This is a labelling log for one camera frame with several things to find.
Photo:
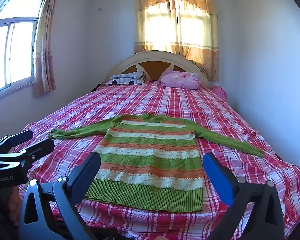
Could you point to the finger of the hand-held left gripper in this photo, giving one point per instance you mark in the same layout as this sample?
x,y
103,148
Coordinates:
x,y
15,138
37,148

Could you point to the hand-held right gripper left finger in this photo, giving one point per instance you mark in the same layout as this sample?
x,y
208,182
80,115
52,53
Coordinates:
x,y
87,173

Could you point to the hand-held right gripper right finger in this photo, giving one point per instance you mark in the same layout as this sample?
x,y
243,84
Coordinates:
x,y
218,176

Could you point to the green orange striped knit sweater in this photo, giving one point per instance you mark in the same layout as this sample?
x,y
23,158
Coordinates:
x,y
150,160

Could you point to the pink cloth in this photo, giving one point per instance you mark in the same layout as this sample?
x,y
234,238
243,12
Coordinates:
x,y
220,92

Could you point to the dark cloth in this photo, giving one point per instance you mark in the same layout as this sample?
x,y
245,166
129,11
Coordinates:
x,y
98,87

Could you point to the white framed window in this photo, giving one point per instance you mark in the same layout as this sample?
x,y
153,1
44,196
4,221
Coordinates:
x,y
15,52

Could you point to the beige floral side curtain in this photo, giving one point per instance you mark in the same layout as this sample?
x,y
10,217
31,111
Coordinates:
x,y
46,55

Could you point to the red plaid bed sheet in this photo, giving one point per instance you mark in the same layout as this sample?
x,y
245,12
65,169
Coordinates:
x,y
165,100

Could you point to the white blue patterned pillow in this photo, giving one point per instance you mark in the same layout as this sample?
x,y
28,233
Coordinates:
x,y
127,78

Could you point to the pink pillow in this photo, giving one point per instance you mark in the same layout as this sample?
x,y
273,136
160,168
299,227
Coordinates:
x,y
180,80

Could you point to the yellow orange window curtain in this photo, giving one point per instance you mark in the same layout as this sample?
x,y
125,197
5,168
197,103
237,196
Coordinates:
x,y
202,55

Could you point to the cream wooden headboard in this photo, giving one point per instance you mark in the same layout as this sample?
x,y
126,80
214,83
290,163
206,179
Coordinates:
x,y
152,55

